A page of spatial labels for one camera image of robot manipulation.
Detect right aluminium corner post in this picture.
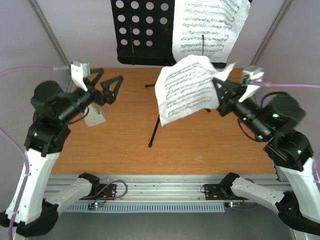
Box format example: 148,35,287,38
250,0,293,66

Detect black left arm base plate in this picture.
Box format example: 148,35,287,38
80,184,117,201

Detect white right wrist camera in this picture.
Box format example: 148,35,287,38
238,65,264,103

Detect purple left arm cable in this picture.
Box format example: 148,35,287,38
0,65,72,240

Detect grey slotted cable duct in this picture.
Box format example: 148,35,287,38
65,202,225,214

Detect white sheet music page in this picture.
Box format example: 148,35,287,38
172,0,251,64
154,54,241,127

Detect aluminium corner post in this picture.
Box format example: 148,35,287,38
250,0,293,66
28,0,76,78

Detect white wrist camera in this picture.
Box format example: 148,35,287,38
70,61,91,92
238,65,264,103

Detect black tripod music stand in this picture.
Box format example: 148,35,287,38
110,0,228,148

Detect left aluminium corner post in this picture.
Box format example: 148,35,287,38
28,0,76,78

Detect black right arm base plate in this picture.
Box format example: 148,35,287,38
200,184,246,201

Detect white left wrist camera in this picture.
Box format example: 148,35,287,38
70,61,91,92

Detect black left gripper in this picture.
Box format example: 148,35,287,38
59,67,125,123

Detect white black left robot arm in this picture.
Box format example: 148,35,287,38
0,68,124,240

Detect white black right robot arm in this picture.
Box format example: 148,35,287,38
212,78,320,235

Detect aluminium front frame rails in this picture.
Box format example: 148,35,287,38
44,173,292,203

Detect white grey metronome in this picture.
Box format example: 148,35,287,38
83,103,107,127

